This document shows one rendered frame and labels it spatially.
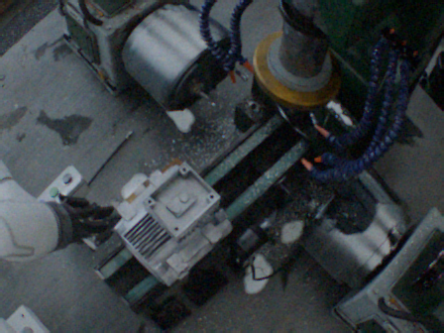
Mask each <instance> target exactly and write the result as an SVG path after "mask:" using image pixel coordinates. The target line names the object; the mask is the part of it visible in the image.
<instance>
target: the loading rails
mask: <svg viewBox="0 0 444 333"><path fill-rule="evenodd" d="M276 114H277V115H276ZM278 118H279V119H278ZM269 119H270V120H269ZM272 120H273V121H272ZM275 120H278V121H279V120H280V122H277V123H276V121H275ZM270 121H271V122H270ZM274 122H275V124H274ZM264 123H265V124H264ZM267 123H268V124H267ZM270 123H271V124H270ZM269 124H270V126H269ZM283 124H284V121H283V120H282V118H281V117H280V115H279V114H278V113H277V110H276V109H275V108H274V109H273V110H272V111H270V112H269V113H268V114H267V115H266V116H265V117H263V118H261V119H260V120H258V121H257V123H256V124H255V125H253V126H252V127H251V128H250V129H249V130H248V131H247V133H245V134H244V135H239V136H238V137H237V138H236V139H235V140H234V141H233V142H231V146H230V148H227V149H226V150H225V151H224V152H223V153H222V154H221V155H219V156H218V157H217V158H216V159H214V161H213V162H212V163H210V164H209V165H208V166H207V167H205V168H204V169H202V170H201V171H200V172H199V173H198V176H199V177H200V178H203V179H204V180H205V181H206V182H207V183H208V184H209V185H210V187H211V188H212V189H213V190H214V191H216V192H217V193H218V194H219V193H220V192H221V191H223V190H224V189H225V188H226V187H227V185H228V184H230V183H231V182H232V181H234V180H235V179H236V178H237V177H238V176H239V175H240V174H241V172H244V171H245V170H246V169H247V168H248V169H249V170H250V171H251V172H252V173H253V175H254V176H256V177H257V178H258V179H259V180H257V181H255V182H259V184H258V185H256V184H255V182H254V183H253V184H252V185H251V187H250V188H249V189H247V190H246V191H245V192H244V193H243V194H241V195H240V196H239V197H238V198H237V199H235V201H234V202H233V203H232V204H231V205H230V206H228V207H227V208H226V209H225V212H226V213H227V215H228V217H227V220H228V222H229V223H231V225H232V227H233V228H232V229H233V231H232V233H229V234H228V235H227V236H226V237H225V238H224V239H223V240H222V241H221V242H220V243H221V246H222V245H223V244H224V243H225V242H226V241H227V240H228V239H229V238H230V237H232V236H233V237H234V238H235V237H236V236H237V235H238V234H239V233H241V232H242V231H243V230H244V229H245V226H246V225H245V224H247V222H248V221H249V220H250V219H252V218H253V217H254V216H255V215H256V214H257V213H258V212H259V211H260V210H262V209H263V208H264V207H265V206H266V205H267V204H268V203H269V202H270V201H271V200H272V199H273V197H274V194H275V191H276V188H278V184H279V182H280V181H281V180H282V179H283V178H285V177H287V178H288V179H290V180H293V179H294V178H296V176H297V175H298V174H299V173H300V172H301V171H302V170H303V169H304V168H305V165H304V164H303V163H302V161H301V160H302V159H305V160H306V161H308V162H309V158H310V156H311V154H312V151H313V149H314V148H313V147H312V146H310V147H309V145H308V144H306V143H305V142H304V141H303V140H302V139H300V141H299V142H298V143H297V144H296V145H295V147H296V146H297V147H296V150H294V149H295V148H292V149H290V150H289V151H288V152H287V153H286V155H284V157H281V160H279V161H278V162H277V163H276V164H275V165H274V166H273V165H272V164H271V163H269V162H268V161H267V159H266V158H265V157H264V156H263V154H264V153H265V152H266V151H267V150H268V149H269V148H270V147H271V146H273V145H274V144H275V143H276V141H277V140H278V139H279V136H280V133H281V130H282V127H283ZM259 126H263V127H259ZM264 127H266V129H267V130H266V129H265V130H263V129H264ZM257 128H258V129H257ZM259 128H261V130H263V132H264V133H263V132H262V131H261V130H260V129H259ZM270 128H271V130H270ZM256 131H257V132H256ZM260 131H261V132H260ZM255 134H256V135H255ZM259 134H260V135H261V136H260V135H259ZM254 135H255V137H254ZM265 135H266V136H265ZM264 136H265V137H264ZM260 137H261V138H260ZM262 137H263V138H262ZM251 139H252V140H251ZM253 139H255V140H253ZM248 140H249V141H248ZM250 140H251V141H252V142H251V141H250ZM301 140H302V141H301ZM260 141H262V142H261V143H260ZM300 142H301V147H300ZM302 142H303V145H304V146H305V147H304V146H303V145H302ZM251 143H252V144H251ZM253 143H254V144H253ZM255 143H256V147H255ZM245 145H246V146H249V148H246V146H245ZM239 146H241V148H239ZM302 147H304V148H302ZM238 148H239V149H238ZM241 149H243V151H241ZM293 150H294V151H293ZM237 151H238V152H237ZM295 151H296V154H295ZM231 152H232V154H233V155H232V157H231V155H230V154H231ZM236 152H237V154H236ZM243 152H244V153H243ZM289 153H290V156H288V155H289ZM239 154H241V155H243V157H241V155H239ZM245 154H246V155H245ZM226 156H227V157H228V158H227V157H226ZM299 156H300V157H299ZM289 157H290V158H289ZM223 158H224V159H226V161H231V162H232V163H230V162H226V161H223ZM230 158H231V159H230ZM225 162H226V164H227V165H226V164H225ZM279 162H280V163H279ZM289 164H292V165H289ZM221 165H223V166H222V167H221ZM233 165H235V166H233ZM287 166H289V167H287ZM226 167H227V168H226ZM273 167H274V168H275V171H273ZM280 167H281V168H280ZM221 168H223V169H224V170H221ZM225 168H226V169H225ZM269 170H270V172H269ZM214 171H216V172H218V174H220V175H218V174H217V175H216V172H214ZM265 172H266V174H267V173H268V174H267V175H266V174H265ZM222 174H223V175H222ZM279 174H280V175H279ZM221 175H222V177H221ZM268 175H269V176H271V175H272V177H269V176H268ZM278 176H279V177H278ZM260 178H261V179H260ZM262 179H263V180H262ZM267 181H268V182H267ZM269 181H270V182H269ZM262 182H263V183H262ZM252 186H253V187H252ZM266 188H267V189H266ZM251 189H252V190H254V192H255V193H256V195H255V193H254V192H253V191H252V190H251ZM258 189H260V192H258ZM247 193H249V196H247V197H246V195H247ZM253 194H254V195H255V196H254V195H253ZM248 197H251V198H248ZM255 197H256V198H255ZM244 198H246V199H247V200H246V199H244ZM244 200H245V203H244ZM248 200H249V202H250V203H249V202H248ZM246 202H248V203H247V204H246ZM249 204H250V205H249ZM210 255H211V254H210V253H207V254H206V255H205V256H204V257H202V258H201V259H200V260H199V261H198V262H197V263H196V264H194V265H193V266H192V267H191V268H190V269H189V270H188V271H189V272H190V275H189V276H188V277H189V278H190V279H192V280H193V281H195V280H197V279H198V278H199V277H200V276H202V275H204V274H205V271H204V270H203V269H202V268H201V267H200V266H199V264H200V263H201V262H202V261H203V260H204V259H205V258H207V257H209V256H210ZM93 269H94V271H95V272H96V273H97V274H98V275H99V276H100V278H101V279H102V280H103V281H105V282H106V283H107V285H108V286H109V287H111V286H113V285H114V284H116V282H117V281H119V279H122V278H123V276H125V275H126V274H127V273H131V274H132V275H133V276H134V277H135V278H137V279H138V280H139V283H138V284H136V286H135V287H133V289H130V290H129V292H127V293H126V294H125V295H124V296H123V297H122V296H121V297H120V299H121V300H122V301H123V302H124V303H125V304H126V305H127V306H128V307H129V308H130V309H131V310H132V311H133V312H134V313H136V314H138V313H139V312H140V311H141V310H143V309H145V310H146V311H147V312H148V313H149V314H150V315H152V314H154V313H155V312H156V311H157V310H160V307H159V306H158V305H157V303H156V302H155V301H154V300H156V299H157V298H159V296H160V295H162V294H163V293H164V292H166V290H168V289H170V288H171V287H172V286H173V285H174V284H175V283H176V282H177V281H178V279H177V280H175V281H174V282H173V283H172V285H170V286H168V285H166V284H163V283H162V282H161V281H159V280H158V279H157V278H156V277H155V276H154V275H153V274H151V273H150V272H149V271H148V270H147V269H146V267H145V266H144V265H143V264H142V263H141V262H140V261H139V260H138V258H137V257H136V256H135V255H134V254H133V253H132V252H131V251H130V250H129V249H128V248H127V247H126V246H125V245H124V244H123V242H121V243H120V244H119V245H118V246H117V247H115V248H114V250H113V251H110V253H106V255H104V256H103V257H102V258H100V260H99V262H98V264H97V265H96V266H95V267H93Z"/></svg>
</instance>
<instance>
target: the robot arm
mask: <svg viewBox="0 0 444 333"><path fill-rule="evenodd" d="M114 209H115V207H114V206H113V205H112V206H107V207H102V208H101V207H100V206H99V205H98V204H97V203H96V202H93V204H92V205H90V204H89V201H88V199H87V198H80V197H73V196H66V195H63V194H61V193H59V194H58V197H57V198H56V199H55V201H39V202H38V200H37V199H36V198H35V197H33V196H32V195H31V194H29V193H28V192H27V191H26V190H24V189H23V188H22V187H21V186H20V185H19V184H18V183H17V181H15V179H14V178H13V176H12V175H11V174H10V172H9V170H8V169H7V167H6V165H5V164H4V163H3V162H2V160H1V159H0V257H1V258H2V259H4V260H9V261H11V262H27V261H29V262H30V261H33V260H37V259H40V258H42V257H45V256H46V255H47V254H48V253H52V252H55V251H60V250H62V249H65V248H66V247H68V246H69V244H74V243H75V242H76V243H77V242H80V243H83V242H85V243H86V244H88V246H89V248H90V250H91V252H93V253H94V252H95V251H96V250H97V247H99V246H100V245H101V244H102V243H103V244H104V242H106V241H108V239H110V237H111V236H112V234H113V233H114V230H113V229H114V228H115V227H116V225H117V224H118V223H119V221H120V220H121V219H122V218H123V217H122V216H121V215H120V214H117V215H113V216H110V215H111V214H112V213H113V211H114ZM90 216H92V217H90ZM89 217H90V218H91V219H92V220H94V221H90V219H86V218H89ZM84 219H86V220H84ZM100 219H103V220H102V221H96V220H100ZM92 233H94V234H99V235H97V236H93V238H92V237H91V238H88V234H92ZM0 333H17V332H16V331H15V330H14V329H13V328H12V327H11V326H10V325H9V324H8V323H7V322H6V321H5V320H4V319H3V318H2V316H1V315H0Z"/></svg>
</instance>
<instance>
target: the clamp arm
mask: <svg viewBox="0 0 444 333"><path fill-rule="evenodd" d="M295 189H296V186H295V184H294V183H293V182H292V181H291V180H290V179H288V178H287V177H285V178H283V179H282V180H281V181H280V182H279V184H278V186H277V188H276V191H275V194H274V197H273V199H272V202H271V204H270V208H269V211H268V213H267V216H266V218H264V221H265V220H266V221H265V223H266V224H268V223H270V222H271V223H272V224H269V225H268V226H269V227H270V226H271V225H272V226H271V227H270V228H272V229H274V227H276V226H277V225H278V224H279V221H280V219H281V216H282V214H283V212H284V210H285V209H286V207H287V205H288V203H289V201H290V200H291V198H292V195H293V193H294V191H295ZM268 220H269V221H270V222H269V221H268ZM264 221H263V222H264ZM270 228H269V229H270Z"/></svg>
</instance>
